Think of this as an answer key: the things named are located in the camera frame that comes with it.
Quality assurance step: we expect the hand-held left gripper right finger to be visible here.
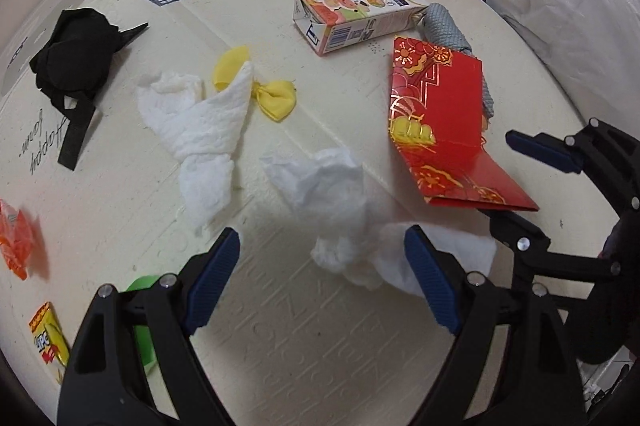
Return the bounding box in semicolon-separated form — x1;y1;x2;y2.
404;225;586;426

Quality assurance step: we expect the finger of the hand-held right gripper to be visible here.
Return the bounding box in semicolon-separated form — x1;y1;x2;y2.
487;203;623;301
505;118;640;211

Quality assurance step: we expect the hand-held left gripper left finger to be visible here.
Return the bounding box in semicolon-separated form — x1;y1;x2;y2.
56;227;242;426

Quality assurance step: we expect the green plastic scrap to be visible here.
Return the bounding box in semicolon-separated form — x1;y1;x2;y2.
125;274;162;367

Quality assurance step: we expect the red gold-printed envelope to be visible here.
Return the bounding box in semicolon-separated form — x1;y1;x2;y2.
386;36;540;213

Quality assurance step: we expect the white tissue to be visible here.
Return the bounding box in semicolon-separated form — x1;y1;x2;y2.
260;147;498;297

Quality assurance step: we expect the white paper towel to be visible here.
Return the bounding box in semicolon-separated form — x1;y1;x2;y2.
135;62;253;234

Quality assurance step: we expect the grey cloth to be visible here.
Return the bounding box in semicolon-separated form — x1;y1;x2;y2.
417;2;496;119

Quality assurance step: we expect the yellow deflated balloon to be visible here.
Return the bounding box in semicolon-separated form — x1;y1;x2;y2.
214;46;297;123

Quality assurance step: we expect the printed cardboard carton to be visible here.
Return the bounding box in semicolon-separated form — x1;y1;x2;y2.
295;0;430;55

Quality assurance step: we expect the black cloth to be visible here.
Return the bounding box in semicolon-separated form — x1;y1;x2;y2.
29;8;149;170

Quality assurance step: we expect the printed play mat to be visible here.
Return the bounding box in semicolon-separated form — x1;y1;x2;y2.
0;0;616;426

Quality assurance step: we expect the white duvet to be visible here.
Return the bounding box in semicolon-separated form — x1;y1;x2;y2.
487;0;640;147

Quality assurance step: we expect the yellow snack packet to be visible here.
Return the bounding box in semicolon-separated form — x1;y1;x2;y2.
27;302;71;368

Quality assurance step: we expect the orange plastic wrapper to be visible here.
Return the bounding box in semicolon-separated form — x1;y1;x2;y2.
0;200;38;281

